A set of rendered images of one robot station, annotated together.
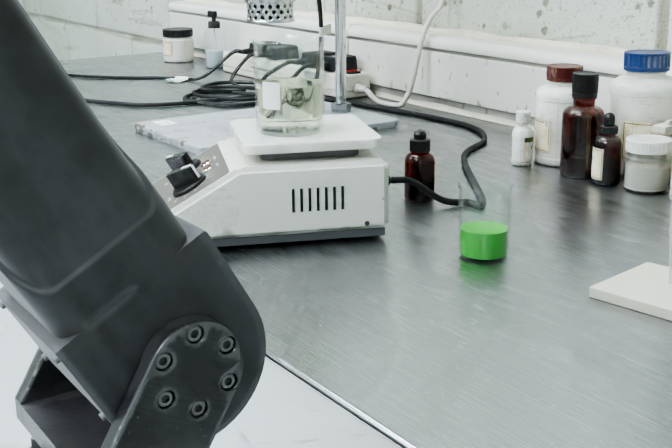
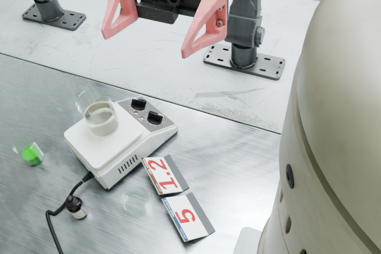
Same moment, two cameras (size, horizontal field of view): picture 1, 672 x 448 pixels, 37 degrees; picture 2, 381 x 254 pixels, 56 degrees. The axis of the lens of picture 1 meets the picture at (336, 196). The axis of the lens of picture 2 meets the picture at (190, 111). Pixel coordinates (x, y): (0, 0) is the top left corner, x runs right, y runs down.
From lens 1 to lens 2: 1.39 m
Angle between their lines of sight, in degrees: 109
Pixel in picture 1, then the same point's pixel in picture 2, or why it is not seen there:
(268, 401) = (62, 60)
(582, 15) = not seen: outside the picture
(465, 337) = (28, 102)
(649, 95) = not seen: outside the picture
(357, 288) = (67, 113)
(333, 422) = (46, 60)
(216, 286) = not seen: outside the picture
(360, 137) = (71, 130)
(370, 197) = not seen: hidden behind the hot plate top
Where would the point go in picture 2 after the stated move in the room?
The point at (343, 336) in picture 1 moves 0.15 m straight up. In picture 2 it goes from (58, 88) to (33, 43)
